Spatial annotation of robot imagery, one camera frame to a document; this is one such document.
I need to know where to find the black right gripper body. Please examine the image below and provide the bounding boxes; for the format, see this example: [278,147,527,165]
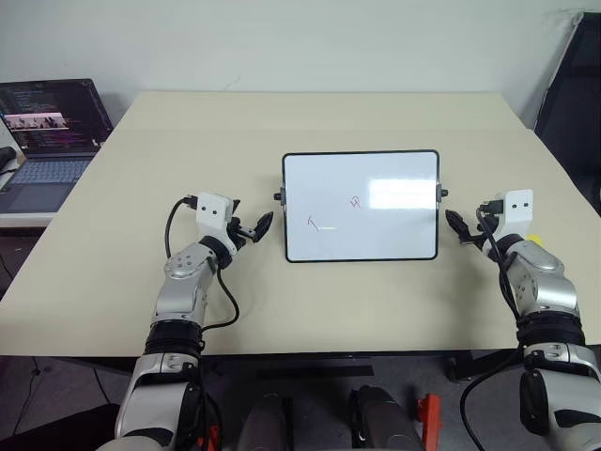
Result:
[465,200,501,257]

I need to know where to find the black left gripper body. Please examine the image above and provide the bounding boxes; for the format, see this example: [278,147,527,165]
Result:
[226,199,254,252]

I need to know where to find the black-framed small whiteboard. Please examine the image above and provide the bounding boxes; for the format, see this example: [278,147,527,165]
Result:
[272,149,449,265]

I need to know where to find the black table caster wheel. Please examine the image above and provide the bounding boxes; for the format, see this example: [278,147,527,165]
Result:
[444,357,472,382]

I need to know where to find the black under-table bar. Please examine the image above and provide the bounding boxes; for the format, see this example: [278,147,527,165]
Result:
[205,360,376,378]

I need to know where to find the black panel at right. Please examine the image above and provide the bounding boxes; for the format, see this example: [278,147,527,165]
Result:
[533,10,601,215]

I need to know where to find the dark rounded robot leg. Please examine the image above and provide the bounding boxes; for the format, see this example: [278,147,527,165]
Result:
[236,391,296,451]
[348,384,426,451]

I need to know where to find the open grey laptop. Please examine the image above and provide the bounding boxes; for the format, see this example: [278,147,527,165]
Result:
[0,78,116,215]

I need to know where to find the white side desk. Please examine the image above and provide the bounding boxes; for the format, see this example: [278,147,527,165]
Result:
[0,211,56,230]

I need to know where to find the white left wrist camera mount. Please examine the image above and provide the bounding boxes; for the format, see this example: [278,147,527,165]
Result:
[195,190,237,256]

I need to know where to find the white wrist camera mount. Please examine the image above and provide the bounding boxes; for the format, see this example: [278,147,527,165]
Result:
[496,188,536,241]
[195,190,237,256]

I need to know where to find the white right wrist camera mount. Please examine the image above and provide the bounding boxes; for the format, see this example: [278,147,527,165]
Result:
[496,188,536,241]

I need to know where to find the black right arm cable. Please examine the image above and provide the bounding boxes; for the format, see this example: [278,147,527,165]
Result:
[458,200,536,451]

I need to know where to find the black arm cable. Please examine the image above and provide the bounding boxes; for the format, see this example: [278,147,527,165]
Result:
[458,200,536,451]
[164,196,240,332]

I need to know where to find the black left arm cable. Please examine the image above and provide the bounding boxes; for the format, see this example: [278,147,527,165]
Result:
[164,196,240,332]

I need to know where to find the red clamp bracket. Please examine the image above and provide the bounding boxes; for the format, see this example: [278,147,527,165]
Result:
[195,412,221,451]
[414,393,443,451]

